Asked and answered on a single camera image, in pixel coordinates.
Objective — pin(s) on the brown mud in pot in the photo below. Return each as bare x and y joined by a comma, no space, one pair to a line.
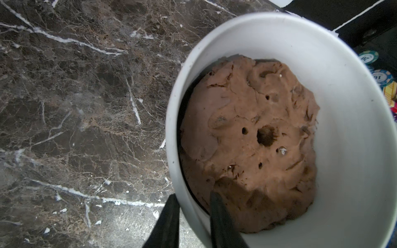
247,134

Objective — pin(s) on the white ribbed ceramic pot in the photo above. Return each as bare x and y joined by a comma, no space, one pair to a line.
355,140

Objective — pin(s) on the black open poker chip case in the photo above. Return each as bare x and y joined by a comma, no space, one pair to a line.
373,35

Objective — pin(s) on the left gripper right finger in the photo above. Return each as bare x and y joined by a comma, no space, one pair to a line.
223,232

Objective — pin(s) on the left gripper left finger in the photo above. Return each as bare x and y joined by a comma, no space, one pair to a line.
165,234

